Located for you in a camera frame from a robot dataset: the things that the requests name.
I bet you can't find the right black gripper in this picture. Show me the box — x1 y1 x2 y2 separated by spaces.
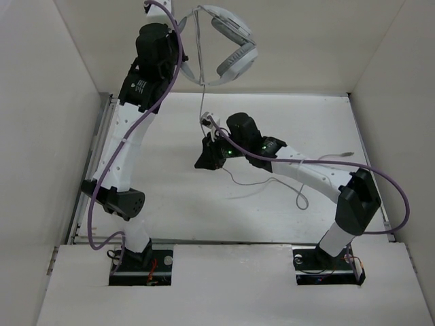
194 131 249 170

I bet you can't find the white over-ear headphones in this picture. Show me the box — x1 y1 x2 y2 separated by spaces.
176 4 258 86

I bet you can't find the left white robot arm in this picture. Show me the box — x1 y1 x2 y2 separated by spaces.
81 23 184 270

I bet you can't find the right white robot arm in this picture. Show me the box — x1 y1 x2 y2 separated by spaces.
194 113 381 268

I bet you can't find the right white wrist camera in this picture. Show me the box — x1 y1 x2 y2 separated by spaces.
199 112 220 141

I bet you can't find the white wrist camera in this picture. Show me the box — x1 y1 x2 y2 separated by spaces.
143 0 173 19
199 112 220 141

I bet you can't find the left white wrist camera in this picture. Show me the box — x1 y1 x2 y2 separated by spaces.
143 0 173 19

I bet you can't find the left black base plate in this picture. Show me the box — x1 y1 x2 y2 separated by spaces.
107 244 173 287

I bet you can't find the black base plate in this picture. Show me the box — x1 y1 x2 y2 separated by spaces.
107 244 173 287
292 246 366 286

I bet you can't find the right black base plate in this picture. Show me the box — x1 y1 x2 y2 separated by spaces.
292 246 366 286

